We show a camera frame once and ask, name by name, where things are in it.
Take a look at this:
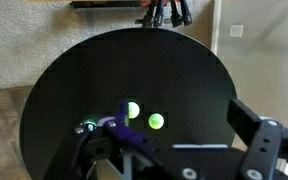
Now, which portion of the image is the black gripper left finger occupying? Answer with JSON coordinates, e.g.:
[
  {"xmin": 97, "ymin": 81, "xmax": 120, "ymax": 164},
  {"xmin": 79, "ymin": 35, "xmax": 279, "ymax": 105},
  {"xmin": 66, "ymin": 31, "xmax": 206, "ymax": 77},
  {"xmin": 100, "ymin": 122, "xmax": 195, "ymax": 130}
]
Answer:
[{"xmin": 43, "ymin": 99, "xmax": 158, "ymax": 180}]

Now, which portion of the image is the white wall outlet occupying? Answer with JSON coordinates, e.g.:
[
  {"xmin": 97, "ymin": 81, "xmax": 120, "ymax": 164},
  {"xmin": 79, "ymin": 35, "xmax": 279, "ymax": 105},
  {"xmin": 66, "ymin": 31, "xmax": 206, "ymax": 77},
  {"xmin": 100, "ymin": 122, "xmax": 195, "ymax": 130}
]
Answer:
[{"xmin": 229, "ymin": 24, "xmax": 244, "ymax": 39}]

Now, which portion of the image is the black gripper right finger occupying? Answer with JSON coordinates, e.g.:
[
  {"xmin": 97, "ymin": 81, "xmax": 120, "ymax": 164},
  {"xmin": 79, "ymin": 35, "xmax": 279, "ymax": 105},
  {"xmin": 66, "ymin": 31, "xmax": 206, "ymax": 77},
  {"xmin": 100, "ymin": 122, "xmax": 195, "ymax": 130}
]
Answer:
[{"xmin": 226, "ymin": 98, "xmax": 288, "ymax": 180}]

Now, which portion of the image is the green tennis ball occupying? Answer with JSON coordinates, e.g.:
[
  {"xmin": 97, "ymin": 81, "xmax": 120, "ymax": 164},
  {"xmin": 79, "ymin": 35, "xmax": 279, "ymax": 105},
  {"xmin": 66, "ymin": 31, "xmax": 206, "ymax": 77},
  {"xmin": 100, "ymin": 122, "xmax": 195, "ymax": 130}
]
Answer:
[
  {"xmin": 127, "ymin": 101, "xmax": 141, "ymax": 120},
  {"xmin": 147, "ymin": 112, "xmax": 166, "ymax": 131}
]

